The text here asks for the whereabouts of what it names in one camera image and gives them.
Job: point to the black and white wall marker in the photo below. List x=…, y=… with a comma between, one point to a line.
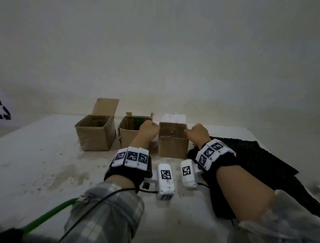
x=5, y=115

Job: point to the paper box with white lid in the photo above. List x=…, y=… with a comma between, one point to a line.
x=172, y=147

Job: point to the green tube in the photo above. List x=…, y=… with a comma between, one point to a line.
x=50, y=214

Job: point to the paper box with notched rim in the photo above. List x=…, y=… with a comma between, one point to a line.
x=127, y=137

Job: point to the person's left hand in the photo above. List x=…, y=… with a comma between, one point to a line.
x=147, y=132

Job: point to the paper box with tall flap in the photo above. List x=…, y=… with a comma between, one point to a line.
x=95, y=137

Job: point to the person's right forearm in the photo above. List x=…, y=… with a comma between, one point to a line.
x=245, y=192

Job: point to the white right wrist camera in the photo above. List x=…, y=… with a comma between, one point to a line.
x=187, y=172

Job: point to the pile of black bubble wrap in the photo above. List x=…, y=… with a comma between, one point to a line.
x=262, y=160

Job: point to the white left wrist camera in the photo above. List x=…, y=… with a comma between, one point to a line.
x=165, y=185

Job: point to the person's left forearm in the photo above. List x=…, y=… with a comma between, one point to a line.
x=110, y=212

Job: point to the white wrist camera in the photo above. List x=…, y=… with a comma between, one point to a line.
x=187, y=172
x=165, y=185

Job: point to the person's right hand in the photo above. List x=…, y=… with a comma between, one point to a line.
x=200, y=136

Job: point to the left wrist marker band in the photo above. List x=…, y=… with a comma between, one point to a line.
x=131, y=156

